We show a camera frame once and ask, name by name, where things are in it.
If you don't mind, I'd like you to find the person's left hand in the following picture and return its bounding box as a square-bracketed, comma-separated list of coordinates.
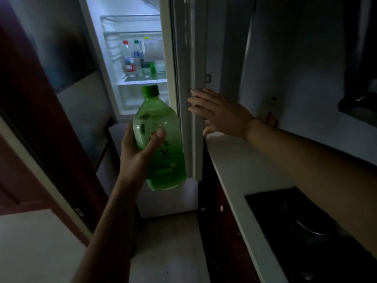
[119, 122, 166, 187]

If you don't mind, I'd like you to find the person's right hand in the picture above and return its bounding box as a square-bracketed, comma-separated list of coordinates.
[188, 88, 255, 140]

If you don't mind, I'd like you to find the green tea bottle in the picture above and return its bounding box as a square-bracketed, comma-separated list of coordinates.
[133, 84, 187, 192]

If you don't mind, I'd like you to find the white refrigerator door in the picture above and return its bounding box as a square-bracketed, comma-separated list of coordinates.
[159, 0, 210, 181]

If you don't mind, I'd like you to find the person's right forearm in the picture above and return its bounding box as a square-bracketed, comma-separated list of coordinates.
[246, 118, 377, 258]

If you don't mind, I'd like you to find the person's left forearm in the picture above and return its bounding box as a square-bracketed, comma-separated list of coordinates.
[71, 177, 148, 283]

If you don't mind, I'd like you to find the white refrigerator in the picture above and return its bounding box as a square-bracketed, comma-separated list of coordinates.
[77, 0, 198, 218]

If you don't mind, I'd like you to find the white plastic bag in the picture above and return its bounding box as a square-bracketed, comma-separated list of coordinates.
[143, 37, 163, 62]

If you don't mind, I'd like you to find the green-capped clear bottle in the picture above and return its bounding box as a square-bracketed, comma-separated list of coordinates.
[133, 40, 145, 76]

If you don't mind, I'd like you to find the red-capped clear bottle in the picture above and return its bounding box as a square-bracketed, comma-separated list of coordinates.
[122, 40, 137, 77]

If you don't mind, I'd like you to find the dark red kitchen cabinet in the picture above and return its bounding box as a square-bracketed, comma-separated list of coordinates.
[197, 144, 261, 283]

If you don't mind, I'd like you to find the dark red wooden door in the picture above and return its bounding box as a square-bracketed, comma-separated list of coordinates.
[0, 0, 109, 246]

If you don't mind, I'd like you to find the black stovetop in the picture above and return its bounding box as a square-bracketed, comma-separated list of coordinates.
[244, 186, 377, 283]

